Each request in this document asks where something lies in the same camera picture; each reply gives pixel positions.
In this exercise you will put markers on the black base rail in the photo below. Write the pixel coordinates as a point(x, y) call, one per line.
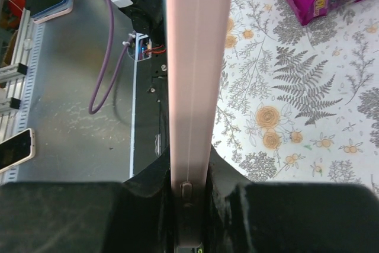
point(149, 118)

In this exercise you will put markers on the phone in beige case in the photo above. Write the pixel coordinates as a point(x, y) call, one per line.
point(18, 149)

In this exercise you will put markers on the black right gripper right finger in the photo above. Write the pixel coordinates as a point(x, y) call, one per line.
point(246, 216)

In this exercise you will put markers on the phone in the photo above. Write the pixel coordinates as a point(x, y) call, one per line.
point(195, 38)
point(18, 149)

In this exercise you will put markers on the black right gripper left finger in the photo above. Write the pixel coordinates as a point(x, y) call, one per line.
point(130, 216)

